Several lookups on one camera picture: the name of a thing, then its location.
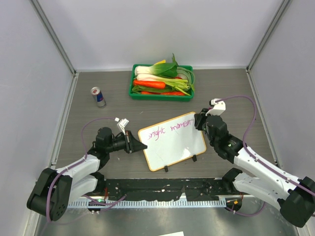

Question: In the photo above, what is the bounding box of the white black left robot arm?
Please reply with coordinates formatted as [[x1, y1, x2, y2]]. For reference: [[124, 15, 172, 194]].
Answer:
[[27, 127, 147, 221]]

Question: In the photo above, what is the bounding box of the green plastic vegetable tray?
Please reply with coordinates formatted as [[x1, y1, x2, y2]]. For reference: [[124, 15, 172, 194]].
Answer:
[[129, 64, 194, 102]]

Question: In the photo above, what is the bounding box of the slotted cable duct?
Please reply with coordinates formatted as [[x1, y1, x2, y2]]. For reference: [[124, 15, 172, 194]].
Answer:
[[68, 197, 226, 210]]

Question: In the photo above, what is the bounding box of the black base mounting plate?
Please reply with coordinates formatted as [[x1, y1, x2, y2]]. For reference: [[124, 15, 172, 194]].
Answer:
[[83, 177, 253, 201]]

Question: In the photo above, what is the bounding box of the orange carrot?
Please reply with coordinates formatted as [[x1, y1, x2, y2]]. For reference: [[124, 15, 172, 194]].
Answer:
[[133, 80, 166, 89]]

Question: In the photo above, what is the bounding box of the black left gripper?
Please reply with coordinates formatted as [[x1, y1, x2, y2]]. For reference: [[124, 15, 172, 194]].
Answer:
[[106, 130, 147, 153]]

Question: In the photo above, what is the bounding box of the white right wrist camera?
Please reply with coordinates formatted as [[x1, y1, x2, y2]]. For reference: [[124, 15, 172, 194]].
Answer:
[[208, 98, 226, 116]]

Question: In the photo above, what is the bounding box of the white paper sheet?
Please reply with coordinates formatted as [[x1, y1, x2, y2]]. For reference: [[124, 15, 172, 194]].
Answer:
[[164, 232, 184, 236]]

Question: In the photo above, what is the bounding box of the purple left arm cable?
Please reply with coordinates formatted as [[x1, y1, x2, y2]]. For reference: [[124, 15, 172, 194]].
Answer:
[[45, 117, 127, 223]]

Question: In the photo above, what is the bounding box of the yellow framed whiteboard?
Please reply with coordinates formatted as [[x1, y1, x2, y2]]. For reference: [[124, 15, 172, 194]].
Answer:
[[138, 112, 207, 172]]

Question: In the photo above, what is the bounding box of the red bull drink can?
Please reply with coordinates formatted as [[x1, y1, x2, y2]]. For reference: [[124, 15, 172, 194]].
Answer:
[[91, 87, 106, 108]]

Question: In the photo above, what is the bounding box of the white green leek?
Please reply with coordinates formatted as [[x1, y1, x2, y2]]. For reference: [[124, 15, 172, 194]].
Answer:
[[133, 74, 194, 92]]

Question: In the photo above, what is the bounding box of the green bok choy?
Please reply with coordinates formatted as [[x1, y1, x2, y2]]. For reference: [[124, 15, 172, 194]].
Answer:
[[134, 54, 178, 78]]

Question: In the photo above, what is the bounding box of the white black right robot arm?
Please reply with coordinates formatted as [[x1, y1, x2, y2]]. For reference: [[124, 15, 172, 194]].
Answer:
[[194, 109, 315, 228]]

